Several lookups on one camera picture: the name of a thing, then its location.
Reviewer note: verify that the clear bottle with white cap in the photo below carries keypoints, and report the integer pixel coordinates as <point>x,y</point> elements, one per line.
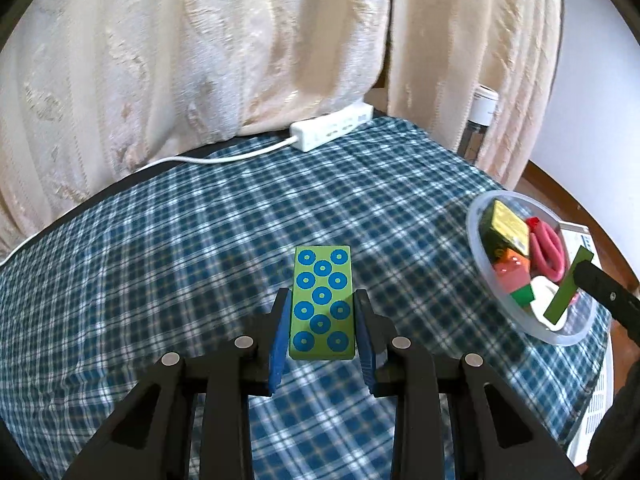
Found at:
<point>485,105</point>

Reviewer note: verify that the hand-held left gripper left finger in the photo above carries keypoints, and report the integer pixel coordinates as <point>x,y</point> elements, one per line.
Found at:
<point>279,350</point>

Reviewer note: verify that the plain green toy block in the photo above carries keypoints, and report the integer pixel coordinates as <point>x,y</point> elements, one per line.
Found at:
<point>565,290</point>

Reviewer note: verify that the beige patterned curtain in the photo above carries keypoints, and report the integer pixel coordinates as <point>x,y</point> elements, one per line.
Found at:
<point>150,60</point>
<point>475,35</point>

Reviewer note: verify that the green block with blue dots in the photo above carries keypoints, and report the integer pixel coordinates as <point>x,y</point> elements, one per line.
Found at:
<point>320,300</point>

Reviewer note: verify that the blue plaid tablecloth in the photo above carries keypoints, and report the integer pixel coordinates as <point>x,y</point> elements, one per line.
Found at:
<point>175,260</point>

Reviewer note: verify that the red building block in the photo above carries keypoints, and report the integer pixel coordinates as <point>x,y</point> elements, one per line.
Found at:
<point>532,221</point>

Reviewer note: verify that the clear plastic bowl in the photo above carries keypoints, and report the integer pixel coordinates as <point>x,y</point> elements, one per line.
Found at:
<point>482,270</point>

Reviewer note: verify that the orange toy block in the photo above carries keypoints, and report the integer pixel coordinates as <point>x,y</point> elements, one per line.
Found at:
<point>510,258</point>

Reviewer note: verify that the green box with yellow label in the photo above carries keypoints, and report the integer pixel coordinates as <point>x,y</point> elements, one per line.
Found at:
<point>507,225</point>

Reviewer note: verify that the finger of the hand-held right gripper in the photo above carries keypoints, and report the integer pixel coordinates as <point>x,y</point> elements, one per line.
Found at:
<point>605,292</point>

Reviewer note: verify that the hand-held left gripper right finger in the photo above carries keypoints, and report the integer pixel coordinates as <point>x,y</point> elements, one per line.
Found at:
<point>367,355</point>

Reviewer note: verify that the white power strip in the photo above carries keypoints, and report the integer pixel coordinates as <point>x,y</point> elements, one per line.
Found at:
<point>325,130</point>

